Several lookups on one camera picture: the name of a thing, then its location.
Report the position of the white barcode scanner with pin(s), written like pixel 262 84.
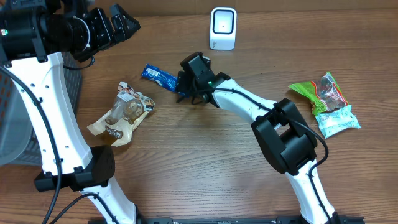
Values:
pixel 223 28

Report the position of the mint green snack packet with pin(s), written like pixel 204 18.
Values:
pixel 337 121

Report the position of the green candy bag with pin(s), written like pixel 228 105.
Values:
pixel 324 94

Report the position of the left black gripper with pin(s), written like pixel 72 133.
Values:
pixel 107 35

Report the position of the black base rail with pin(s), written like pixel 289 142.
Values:
pixel 279 220

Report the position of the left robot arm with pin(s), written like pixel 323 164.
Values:
pixel 34 37

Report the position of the grey plastic mesh basket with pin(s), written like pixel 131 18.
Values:
pixel 19 144

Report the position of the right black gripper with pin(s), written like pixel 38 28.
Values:
pixel 180 86

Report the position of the beige brown snack pouch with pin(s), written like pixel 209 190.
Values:
pixel 130 107

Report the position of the blue cookie packet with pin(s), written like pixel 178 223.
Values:
pixel 160 77

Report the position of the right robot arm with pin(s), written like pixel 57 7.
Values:
pixel 285 140

